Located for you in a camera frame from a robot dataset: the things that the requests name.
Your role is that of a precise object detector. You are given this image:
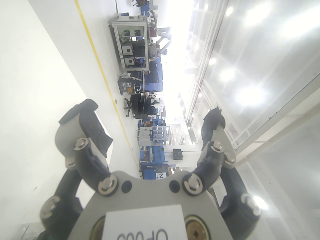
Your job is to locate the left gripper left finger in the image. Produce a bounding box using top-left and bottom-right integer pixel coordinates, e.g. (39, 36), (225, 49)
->
(37, 98), (120, 240)

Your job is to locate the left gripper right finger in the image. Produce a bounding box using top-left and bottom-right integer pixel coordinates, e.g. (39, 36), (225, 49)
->
(182, 107), (262, 240)

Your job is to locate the small black box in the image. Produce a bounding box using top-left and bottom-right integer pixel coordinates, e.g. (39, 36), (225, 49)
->
(172, 149), (185, 162)

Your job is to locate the black office chair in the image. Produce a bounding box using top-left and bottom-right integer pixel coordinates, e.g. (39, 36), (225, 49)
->
(123, 93), (157, 119)

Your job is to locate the metal frame equipment cabinet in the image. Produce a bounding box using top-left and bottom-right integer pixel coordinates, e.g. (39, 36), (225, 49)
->
(108, 15), (150, 71)

